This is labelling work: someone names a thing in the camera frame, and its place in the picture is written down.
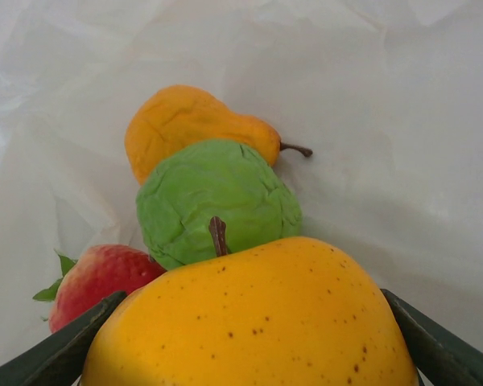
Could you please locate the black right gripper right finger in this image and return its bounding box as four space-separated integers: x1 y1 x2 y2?
380 288 483 386

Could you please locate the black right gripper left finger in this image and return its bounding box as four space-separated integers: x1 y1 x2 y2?
0 291 128 386

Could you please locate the pale red strawberry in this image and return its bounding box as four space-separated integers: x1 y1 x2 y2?
32 244 168 335

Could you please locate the yellow speckled apple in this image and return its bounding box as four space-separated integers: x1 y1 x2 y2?
80 236 420 386

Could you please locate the green apple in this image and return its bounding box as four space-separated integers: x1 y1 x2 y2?
135 138 303 271

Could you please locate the white plastic bag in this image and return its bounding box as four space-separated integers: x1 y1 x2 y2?
0 0 483 386

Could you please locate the orange pear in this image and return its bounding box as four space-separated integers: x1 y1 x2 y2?
124 84 314 187

